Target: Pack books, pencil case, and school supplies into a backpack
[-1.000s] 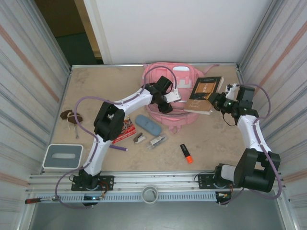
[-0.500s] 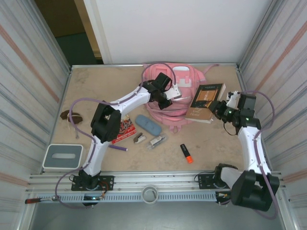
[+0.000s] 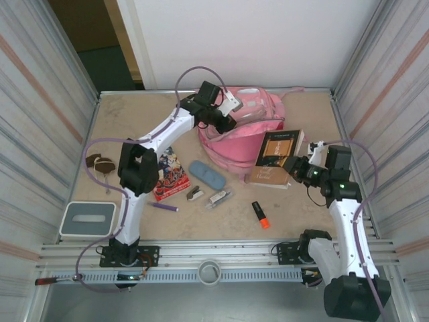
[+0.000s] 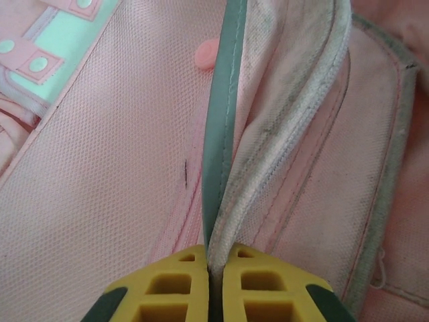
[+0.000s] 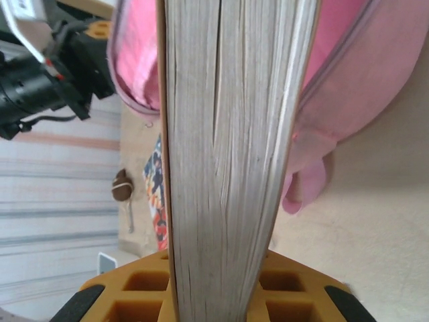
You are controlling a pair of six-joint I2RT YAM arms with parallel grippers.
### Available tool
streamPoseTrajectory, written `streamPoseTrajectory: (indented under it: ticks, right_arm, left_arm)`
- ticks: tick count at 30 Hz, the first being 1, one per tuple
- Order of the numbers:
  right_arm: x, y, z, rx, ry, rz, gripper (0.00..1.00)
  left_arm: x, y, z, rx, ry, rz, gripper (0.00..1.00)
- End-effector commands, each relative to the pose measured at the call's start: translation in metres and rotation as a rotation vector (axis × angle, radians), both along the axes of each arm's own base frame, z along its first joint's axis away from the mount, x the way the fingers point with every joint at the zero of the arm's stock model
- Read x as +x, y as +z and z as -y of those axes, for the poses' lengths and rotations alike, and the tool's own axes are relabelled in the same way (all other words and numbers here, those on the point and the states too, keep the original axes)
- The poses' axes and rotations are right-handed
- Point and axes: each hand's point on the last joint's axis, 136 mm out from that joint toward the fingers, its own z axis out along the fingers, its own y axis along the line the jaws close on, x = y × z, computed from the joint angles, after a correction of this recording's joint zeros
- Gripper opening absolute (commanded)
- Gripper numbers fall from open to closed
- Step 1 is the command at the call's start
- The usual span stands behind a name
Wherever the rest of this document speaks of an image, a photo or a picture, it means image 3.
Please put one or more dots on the brown cloth bundle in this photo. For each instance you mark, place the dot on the brown cloth bundle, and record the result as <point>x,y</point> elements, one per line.
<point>104,166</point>

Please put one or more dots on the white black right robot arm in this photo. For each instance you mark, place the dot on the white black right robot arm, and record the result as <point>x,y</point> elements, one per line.
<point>345,221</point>

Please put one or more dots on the white door frame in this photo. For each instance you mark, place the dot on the white door frame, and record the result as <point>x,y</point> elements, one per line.
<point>134,40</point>

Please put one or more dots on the white grey square box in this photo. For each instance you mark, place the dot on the white grey square box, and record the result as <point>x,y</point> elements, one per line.
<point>87,228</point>

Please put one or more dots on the blue pencil case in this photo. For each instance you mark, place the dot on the blue pencil case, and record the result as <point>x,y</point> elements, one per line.
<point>206,173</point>

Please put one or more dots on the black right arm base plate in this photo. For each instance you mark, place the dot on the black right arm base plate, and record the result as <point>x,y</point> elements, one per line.
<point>285,253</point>

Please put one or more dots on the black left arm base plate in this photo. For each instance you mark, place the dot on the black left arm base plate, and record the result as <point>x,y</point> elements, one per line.
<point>151,255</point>

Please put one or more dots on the aluminium mounting rail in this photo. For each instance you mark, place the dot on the aluminium mounting rail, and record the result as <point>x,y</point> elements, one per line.
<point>218,251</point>

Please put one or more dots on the clear pen pack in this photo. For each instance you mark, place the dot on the clear pen pack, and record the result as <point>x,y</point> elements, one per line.
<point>218,198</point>

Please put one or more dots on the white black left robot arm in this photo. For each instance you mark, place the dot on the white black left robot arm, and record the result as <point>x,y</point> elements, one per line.
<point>130,221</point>

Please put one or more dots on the aluminium table edge rail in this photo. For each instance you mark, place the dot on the aluminium table edge rail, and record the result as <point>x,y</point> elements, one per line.
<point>134,93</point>

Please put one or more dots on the brown white stapler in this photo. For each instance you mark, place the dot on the brown white stapler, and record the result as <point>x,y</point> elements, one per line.
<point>194,193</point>

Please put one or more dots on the brown gold hardcover book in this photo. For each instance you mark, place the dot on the brown gold hardcover book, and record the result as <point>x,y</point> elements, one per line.
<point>268,176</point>

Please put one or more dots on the purple pen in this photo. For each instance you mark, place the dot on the purple pen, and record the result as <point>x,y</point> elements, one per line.
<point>164,206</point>

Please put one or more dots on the colourful comic book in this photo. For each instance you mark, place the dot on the colourful comic book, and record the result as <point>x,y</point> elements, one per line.
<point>174,181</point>

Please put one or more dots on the black orange highlighter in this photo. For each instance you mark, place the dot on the black orange highlighter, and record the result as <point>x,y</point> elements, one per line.
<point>259,213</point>

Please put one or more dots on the pink backpack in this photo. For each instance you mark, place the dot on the pink backpack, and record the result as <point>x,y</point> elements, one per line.
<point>231,147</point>

